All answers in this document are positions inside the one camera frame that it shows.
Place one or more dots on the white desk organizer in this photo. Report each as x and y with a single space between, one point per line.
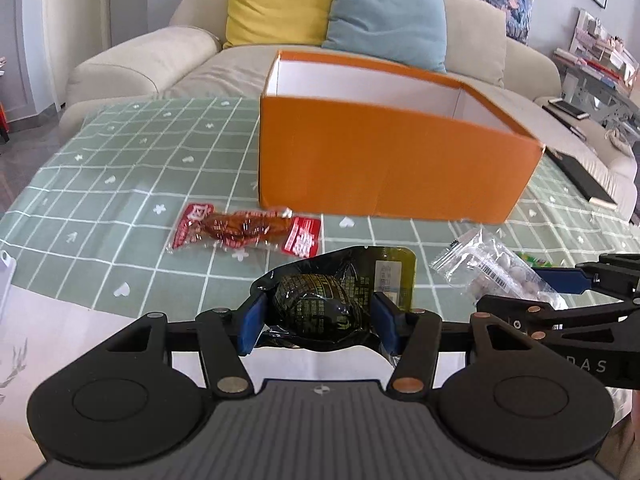
600 40

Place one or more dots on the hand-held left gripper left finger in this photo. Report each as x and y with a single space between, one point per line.
252 320

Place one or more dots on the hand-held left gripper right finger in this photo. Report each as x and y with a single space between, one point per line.
385 317

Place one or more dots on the clear bag of white candies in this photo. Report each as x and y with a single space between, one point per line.
495 265

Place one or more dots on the stack of books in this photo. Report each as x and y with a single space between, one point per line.
570 57

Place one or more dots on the orange cardboard box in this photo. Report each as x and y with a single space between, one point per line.
375 160

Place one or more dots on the white plastic container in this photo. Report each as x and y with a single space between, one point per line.
4 285

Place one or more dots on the white printed table cover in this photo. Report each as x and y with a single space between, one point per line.
75 340

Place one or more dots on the grey door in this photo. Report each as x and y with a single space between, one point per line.
100 15

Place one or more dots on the white smartphone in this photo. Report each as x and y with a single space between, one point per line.
567 108

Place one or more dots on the cluttered side shelf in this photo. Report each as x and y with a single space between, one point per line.
600 90

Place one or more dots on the black notebook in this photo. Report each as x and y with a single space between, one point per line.
582 177

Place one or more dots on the printed figure pillow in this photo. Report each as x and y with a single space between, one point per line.
510 5

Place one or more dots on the red clear meat snack packet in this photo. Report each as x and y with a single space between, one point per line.
240 227

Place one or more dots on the cream fabric sofa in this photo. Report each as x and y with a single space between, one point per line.
150 60

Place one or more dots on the light blue pillow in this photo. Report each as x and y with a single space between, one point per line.
385 15

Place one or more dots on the black green snack packet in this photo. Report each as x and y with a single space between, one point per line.
310 305

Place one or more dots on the black remote control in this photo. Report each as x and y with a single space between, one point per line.
575 130

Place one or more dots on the white pouch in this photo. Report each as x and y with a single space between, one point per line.
620 142

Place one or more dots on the beige pillow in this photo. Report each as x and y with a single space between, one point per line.
475 35

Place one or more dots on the yellow pillow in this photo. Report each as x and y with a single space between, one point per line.
275 5

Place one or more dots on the red stool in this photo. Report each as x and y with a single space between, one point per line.
3 122

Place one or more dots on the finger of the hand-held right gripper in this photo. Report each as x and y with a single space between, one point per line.
575 317
555 280

